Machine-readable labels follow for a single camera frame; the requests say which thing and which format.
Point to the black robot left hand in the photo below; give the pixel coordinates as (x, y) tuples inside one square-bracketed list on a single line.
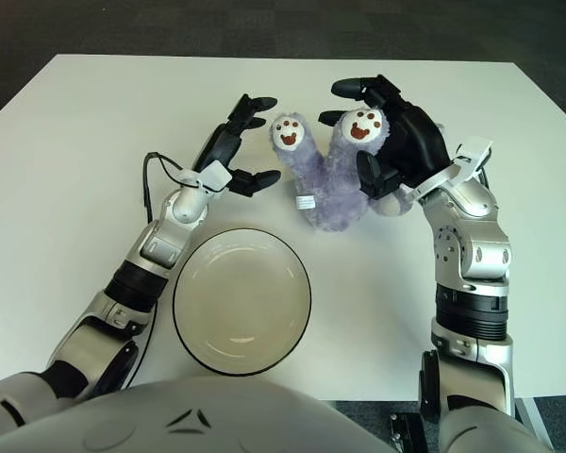
[(219, 146)]

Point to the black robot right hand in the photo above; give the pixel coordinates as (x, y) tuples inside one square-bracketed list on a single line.
[(420, 146)]

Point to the purple plush bunny doll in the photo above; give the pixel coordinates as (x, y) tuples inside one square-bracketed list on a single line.
[(330, 189)]

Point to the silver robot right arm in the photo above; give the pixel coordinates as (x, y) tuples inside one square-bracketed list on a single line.
[(471, 264)]

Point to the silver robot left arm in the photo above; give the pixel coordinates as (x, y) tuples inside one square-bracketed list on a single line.
[(89, 340)]

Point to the white plate black rim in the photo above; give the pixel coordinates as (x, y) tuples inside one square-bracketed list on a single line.
[(243, 302)]

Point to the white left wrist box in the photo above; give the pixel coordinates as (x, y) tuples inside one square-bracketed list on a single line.
[(215, 175)]

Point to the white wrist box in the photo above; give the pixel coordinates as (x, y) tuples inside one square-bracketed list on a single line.
[(474, 156), (215, 175)]

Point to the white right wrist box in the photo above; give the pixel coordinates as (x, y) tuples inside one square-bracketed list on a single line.
[(474, 156)]

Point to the grey robot torso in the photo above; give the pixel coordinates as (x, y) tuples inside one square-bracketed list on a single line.
[(188, 420)]

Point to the white table leg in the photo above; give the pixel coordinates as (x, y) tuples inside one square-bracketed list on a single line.
[(535, 422)]

